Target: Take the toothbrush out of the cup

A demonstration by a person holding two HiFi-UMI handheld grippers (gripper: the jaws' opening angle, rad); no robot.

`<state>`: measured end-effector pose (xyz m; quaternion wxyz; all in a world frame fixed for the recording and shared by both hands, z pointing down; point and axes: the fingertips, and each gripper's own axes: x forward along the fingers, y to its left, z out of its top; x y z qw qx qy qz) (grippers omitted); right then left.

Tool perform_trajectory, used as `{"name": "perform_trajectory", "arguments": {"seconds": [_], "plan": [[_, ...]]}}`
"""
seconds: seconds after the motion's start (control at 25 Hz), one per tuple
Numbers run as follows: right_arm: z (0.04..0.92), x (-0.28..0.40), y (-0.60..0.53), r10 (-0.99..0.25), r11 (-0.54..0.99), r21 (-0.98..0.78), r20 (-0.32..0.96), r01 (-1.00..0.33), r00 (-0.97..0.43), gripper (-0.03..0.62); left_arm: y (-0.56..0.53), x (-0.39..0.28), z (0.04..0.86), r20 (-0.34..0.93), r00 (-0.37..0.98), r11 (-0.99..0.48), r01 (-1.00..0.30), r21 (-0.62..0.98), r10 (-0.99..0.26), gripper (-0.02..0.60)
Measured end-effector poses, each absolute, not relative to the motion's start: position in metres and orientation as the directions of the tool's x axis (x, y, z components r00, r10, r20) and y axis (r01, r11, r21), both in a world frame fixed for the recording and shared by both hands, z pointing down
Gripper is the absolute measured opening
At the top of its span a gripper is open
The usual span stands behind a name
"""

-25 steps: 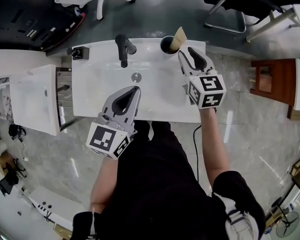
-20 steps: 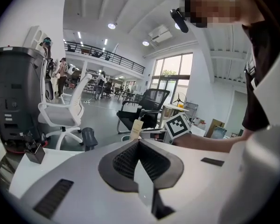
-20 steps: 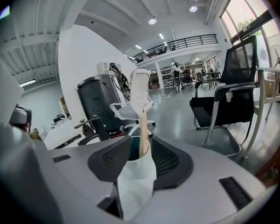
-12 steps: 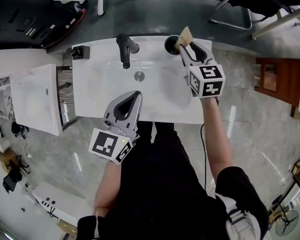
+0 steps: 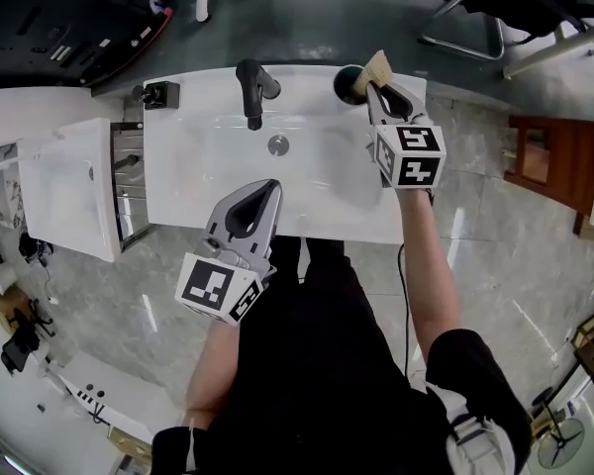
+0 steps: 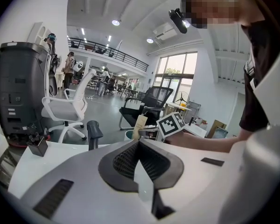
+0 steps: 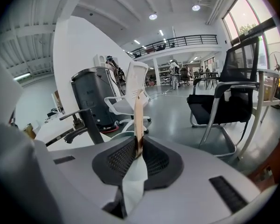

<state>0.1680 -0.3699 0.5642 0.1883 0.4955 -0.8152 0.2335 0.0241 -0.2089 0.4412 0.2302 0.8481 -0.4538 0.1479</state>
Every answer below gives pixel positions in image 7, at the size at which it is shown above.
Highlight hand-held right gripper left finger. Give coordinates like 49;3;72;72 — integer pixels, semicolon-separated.
35;135;139;224

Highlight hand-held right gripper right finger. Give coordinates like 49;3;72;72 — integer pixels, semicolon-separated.
128;135;279;224

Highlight pale white cup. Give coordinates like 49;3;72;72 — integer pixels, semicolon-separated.
110;130;149;216

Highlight black machine cabinet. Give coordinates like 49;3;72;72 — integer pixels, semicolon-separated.
71;67;120;134

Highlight dark background table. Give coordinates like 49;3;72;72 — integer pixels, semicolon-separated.
193;77;221;90

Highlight black chrome office chair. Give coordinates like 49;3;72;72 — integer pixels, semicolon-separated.
186;36;261;158

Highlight white mesh office chair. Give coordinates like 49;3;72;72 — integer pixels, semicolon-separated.
104;61;152;134

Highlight brown cardboard box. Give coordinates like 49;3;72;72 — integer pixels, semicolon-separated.
263;76;278;102

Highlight black balcony railing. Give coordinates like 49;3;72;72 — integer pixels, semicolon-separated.
127;34;219;58

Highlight black standing fan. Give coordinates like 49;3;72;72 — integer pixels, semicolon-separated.
269;51;280;74

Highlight white table frame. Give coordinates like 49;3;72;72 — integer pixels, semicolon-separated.
238;68;280;160

